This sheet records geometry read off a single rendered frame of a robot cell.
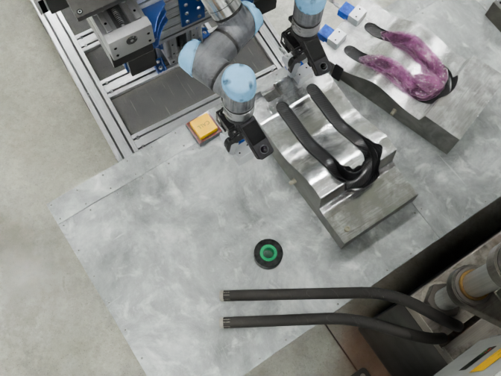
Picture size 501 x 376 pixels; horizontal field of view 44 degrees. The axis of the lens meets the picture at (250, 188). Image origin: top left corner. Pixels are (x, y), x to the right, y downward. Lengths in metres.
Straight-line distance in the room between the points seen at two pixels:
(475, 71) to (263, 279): 0.87
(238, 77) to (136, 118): 1.24
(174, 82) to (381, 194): 1.17
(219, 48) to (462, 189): 0.87
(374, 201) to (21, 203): 1.57
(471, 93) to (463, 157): 0.19
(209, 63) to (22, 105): 1.65
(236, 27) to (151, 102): 1.19
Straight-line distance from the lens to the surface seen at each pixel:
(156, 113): 2.55
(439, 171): 1.90
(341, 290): 1.63
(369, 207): 1.74
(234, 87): 1.34
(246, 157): 1.66
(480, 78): 1.95
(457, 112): 1.87
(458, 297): 1.56
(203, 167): 1.81
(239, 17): 1.44
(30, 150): 2.83
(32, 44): 3.08
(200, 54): 1.41
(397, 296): 1.62
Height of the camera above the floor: 2.48
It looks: 70 degrees down
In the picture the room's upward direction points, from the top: 5 degrees clockwise
